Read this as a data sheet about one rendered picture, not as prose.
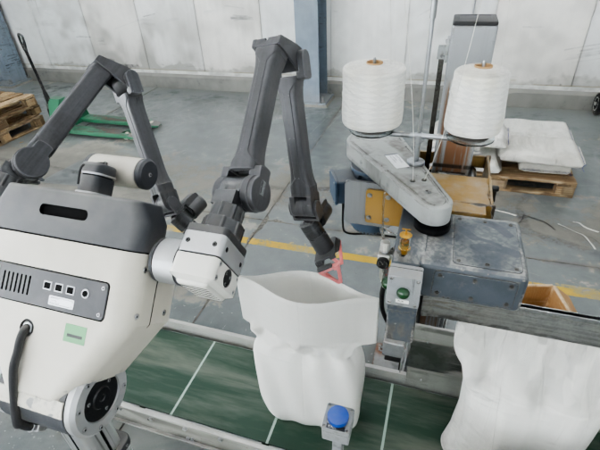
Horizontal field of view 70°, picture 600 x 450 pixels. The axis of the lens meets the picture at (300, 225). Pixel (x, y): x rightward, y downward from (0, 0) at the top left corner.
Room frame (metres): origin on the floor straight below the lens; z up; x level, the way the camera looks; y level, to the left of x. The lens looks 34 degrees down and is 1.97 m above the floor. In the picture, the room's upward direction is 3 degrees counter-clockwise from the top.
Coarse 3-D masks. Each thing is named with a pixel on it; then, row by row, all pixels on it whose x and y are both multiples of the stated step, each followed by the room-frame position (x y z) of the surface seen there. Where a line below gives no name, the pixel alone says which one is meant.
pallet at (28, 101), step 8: (0, 96) 5.51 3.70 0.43; (8, 96) 5.49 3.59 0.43; (16, 96) 5.52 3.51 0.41; (24, 96) 5.45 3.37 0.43; (32, 96) 5.51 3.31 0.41; (0, 104) 5.17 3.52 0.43; (8, 104) 5.20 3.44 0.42; (24, 104) 5.44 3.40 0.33; (32, 104) 5.47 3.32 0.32; (8, 112) 5.22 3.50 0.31; (16, 112) 5.25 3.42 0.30
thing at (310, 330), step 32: (256, 288) 1.03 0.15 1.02; (288, 288) 1.08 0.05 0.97; (320, 288) 1.06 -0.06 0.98; (352, 288) 0.98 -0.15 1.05; (256, 320) 1.05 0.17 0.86; (288, 320) 0.95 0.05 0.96; (320, 320) 0.92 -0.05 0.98; (352, 320) 0.94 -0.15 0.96; (256, 352) 0.99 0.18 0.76; (288, 352) 0.95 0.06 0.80; (320, 352) 0.92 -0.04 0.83; (352, 352) 0.92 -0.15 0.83; (288, 384) 0.93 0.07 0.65; (320, 384) 0.90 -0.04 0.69; (352, 384) 0.89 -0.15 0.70; (288, 416) 0.95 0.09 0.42; (320, 416) 0.90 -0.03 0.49
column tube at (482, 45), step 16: (464, 32) 1.20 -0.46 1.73; (480, 32) 1.19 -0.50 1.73; (496, 32) 1.18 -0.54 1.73; (464, 48) 1.20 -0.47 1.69; (480, 48) 1.18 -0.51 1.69; (448, 64) 1.21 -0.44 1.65; (448, 80) 1.21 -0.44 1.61; (448, 96) 1.21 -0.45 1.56; (448, 144) 1.20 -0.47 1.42; (448, 160) 1.20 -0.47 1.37; (464, 160) 1.18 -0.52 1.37; (432, 320) 1.18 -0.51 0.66
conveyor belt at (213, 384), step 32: (160, 352) 1.34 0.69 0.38; (192, 352) 1.33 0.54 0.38; (224, 352) 1.31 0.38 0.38; (128, 384) 1.17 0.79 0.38; (160, 384) 1.16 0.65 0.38; (192, 384) 1.15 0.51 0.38; (224, 384) 1.14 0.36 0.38; (256, 384) 1.13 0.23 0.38; (384, 384) 1.10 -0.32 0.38; (192, 416) 1.00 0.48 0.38; (224, 416) 0.99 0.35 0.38; (256, 416) 0.98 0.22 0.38; (384, 416) 0.95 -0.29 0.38; (416, 416) 0.95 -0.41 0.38; (448, 416) 0.94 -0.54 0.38; (288, 448) 0.85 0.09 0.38; (320, 448) 0.84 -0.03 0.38; (352, 448) 0.83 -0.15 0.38; (384, 448) 0.83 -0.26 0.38; (416, 448) 0.82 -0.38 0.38
